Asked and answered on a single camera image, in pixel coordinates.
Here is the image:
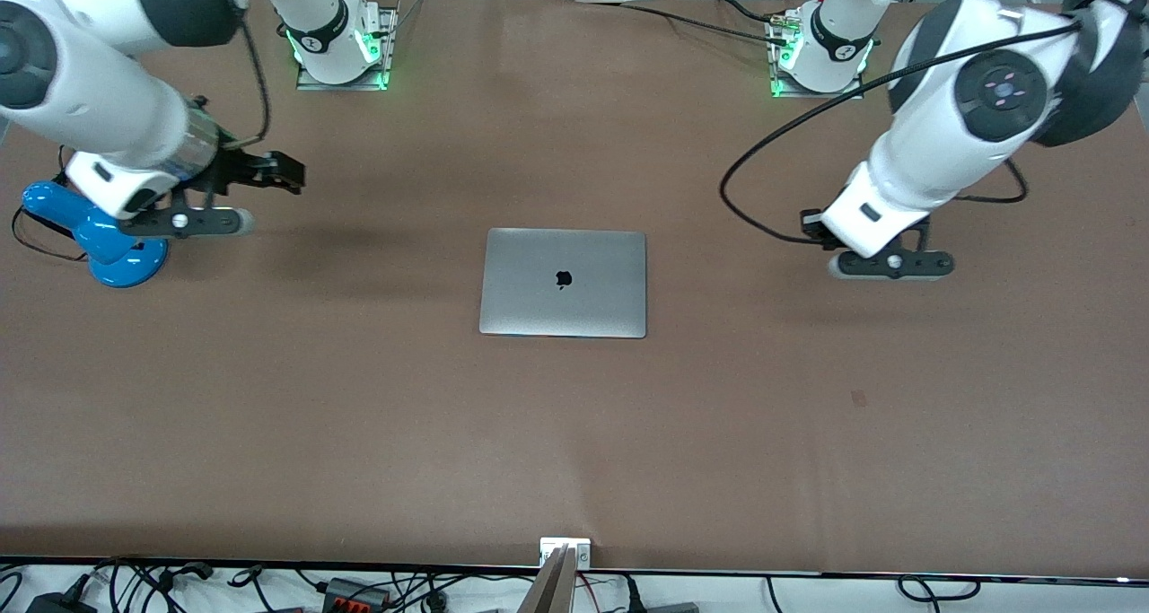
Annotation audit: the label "silver laptop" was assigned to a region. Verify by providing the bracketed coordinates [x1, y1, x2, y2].
[478, 228, 648, 339]

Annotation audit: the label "blue desk lamp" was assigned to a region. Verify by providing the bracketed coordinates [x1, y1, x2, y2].
[22, 180, 170, 288]

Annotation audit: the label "black power adapter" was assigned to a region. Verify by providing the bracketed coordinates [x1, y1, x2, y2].
[25, 591, 100, 613]

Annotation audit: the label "black box orange connectors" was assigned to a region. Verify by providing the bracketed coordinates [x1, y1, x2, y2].
[323, 577, 392, 610]

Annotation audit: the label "white table edge clamp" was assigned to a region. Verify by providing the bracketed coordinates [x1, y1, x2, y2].
[539, 538, 592, 567]

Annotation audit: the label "short black arm cable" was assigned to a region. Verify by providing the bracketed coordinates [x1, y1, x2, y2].
[952, 158, 1031, 206]

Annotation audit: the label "long black arm cable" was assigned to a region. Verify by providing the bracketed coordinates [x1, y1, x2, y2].
[720, 21, 1083, 246]

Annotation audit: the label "black cable across table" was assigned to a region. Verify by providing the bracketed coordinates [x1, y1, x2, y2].
[712, 0, 777, 23]
[574, 0, 791, 47]

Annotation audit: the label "black looped floor cable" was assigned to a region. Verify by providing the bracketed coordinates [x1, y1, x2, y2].
[898, 575, 984, 603]

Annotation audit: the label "grey camera pole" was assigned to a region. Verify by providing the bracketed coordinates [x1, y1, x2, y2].
[518, 546, 575, 613]

